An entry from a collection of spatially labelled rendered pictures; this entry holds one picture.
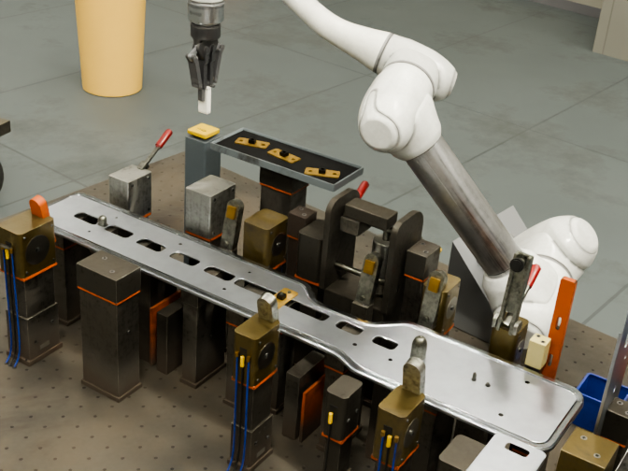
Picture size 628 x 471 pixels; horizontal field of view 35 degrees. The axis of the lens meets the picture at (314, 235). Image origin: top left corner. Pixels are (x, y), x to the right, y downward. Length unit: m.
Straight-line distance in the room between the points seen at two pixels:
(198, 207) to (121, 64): 3.63
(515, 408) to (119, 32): 4.34
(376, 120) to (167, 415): 0.82
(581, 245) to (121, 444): 1.20
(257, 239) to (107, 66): 3.75
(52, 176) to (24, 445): 2.93
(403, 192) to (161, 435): 3.00
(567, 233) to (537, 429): 0.74
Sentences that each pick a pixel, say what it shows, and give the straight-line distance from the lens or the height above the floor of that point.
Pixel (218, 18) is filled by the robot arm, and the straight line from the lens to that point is 2.50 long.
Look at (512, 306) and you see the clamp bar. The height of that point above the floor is 1.10.
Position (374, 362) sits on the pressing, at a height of 1.00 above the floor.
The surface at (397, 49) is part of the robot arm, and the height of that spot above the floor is 1.47.
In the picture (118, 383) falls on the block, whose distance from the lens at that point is 2.36.
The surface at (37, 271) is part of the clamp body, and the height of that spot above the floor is 0.95.
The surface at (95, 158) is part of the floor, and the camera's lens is 5.27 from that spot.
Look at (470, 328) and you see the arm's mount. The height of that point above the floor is 0.72.
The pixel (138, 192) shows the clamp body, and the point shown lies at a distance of 2.60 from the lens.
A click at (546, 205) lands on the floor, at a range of 5.18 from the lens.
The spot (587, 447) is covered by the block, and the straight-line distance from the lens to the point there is 1.84.
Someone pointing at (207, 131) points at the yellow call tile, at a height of 1.16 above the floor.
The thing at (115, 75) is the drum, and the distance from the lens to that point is 6.02.
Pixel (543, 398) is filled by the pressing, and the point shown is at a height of 1.00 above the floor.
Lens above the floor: 2.17
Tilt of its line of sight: 28 degrees down
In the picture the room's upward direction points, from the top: 5 degrees clockwise
